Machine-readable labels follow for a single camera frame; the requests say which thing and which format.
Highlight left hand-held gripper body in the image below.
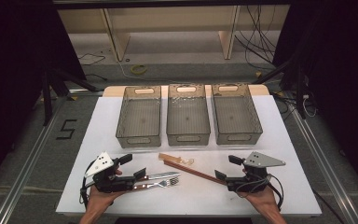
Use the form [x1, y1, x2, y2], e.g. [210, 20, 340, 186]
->
[84, 151, 137, 194]

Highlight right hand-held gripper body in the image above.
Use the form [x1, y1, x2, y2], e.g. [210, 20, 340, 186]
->
[226, 151, 286, 193]

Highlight brown wooden chopstick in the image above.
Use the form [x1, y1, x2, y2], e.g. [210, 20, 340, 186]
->
[163, 160, 227, 185]
[163, 161, 227, 186]

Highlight wooden-handled steel fork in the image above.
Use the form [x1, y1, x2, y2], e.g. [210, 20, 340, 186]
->
[132, 176, 181, 191]

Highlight amber translucent plastic spoon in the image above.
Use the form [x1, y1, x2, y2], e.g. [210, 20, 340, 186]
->
[158, 152, 196, 166]

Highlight grey translucent plastic bin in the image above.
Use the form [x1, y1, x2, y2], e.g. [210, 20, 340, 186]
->
[115, 85, 162, 149]
[210, 82, 264, 147]
[166, 83, 212, 147]

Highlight person's left hand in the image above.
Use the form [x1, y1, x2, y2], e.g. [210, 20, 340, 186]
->
[87, 167, 126, 213]

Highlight person's right hand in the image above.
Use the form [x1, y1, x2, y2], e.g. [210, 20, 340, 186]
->
[237, 186, 278, 210]

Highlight light wooden table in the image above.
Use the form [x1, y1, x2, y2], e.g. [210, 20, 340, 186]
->
[102, 83, 271, 98]

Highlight black metal stand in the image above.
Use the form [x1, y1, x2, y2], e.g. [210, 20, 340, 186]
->
[41, 66, 102, 127]
[253, 55, 309, 120]

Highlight yellow tape roll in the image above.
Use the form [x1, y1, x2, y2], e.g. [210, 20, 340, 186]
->
[131, 63, 148, 76]

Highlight black curtain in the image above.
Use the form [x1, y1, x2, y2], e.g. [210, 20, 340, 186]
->
[273, 0, 358, 194]
[0, 0, 87, 194]

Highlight beige wooden desk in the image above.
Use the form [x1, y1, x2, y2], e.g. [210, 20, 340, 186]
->
[57, 4, 292, 62]

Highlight grey gripper wire bundle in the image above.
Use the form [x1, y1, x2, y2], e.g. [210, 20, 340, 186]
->
[237, 174, 273, 195]

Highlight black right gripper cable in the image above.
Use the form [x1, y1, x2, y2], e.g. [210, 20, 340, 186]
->
[268, 175, 284, 211]

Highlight aluminium floor rail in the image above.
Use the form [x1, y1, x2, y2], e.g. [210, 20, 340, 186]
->
[0, 96, 69, 224]
[287, 92, 357, 224]

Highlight short white cable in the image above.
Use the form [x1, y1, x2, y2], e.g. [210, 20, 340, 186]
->
[302, 93, 319, 119]

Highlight white floor cable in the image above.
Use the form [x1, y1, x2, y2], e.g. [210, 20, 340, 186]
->
[115, 59, 181, 84]

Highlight thin black floor cable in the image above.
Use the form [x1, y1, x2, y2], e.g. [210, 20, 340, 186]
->
[77, 52, 106, 67]

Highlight bundle of black cables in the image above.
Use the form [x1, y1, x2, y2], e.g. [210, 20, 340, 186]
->
[234, 4, 282, 71]

